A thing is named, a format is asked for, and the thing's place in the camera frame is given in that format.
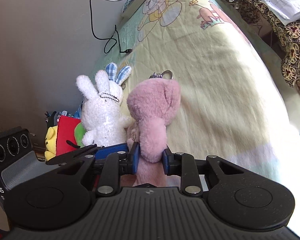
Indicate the pink bear plush toy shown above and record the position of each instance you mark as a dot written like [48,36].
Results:
[153,104]

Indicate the floral brown table cloth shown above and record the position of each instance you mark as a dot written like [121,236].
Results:
[288,35]

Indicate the white rabbit plush toy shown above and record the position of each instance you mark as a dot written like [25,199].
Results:
[101,115]

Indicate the green plush toy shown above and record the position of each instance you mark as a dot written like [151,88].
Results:
[79,132]

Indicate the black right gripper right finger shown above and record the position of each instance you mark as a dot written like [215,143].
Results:
[189,169]

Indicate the red fabric storage box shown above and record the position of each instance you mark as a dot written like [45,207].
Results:
[65,132]

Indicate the black device with dials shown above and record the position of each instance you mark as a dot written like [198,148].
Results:
[15,143]

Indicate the yellow tiger plush toy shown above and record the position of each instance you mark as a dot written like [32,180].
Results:
[50,143]

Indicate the pile of patterned clothes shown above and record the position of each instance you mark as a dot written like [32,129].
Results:
[52,119]

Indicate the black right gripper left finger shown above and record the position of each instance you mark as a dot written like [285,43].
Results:
[110,164]

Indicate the cartoon bear bed sheet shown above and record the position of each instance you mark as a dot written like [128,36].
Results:
[234,100]

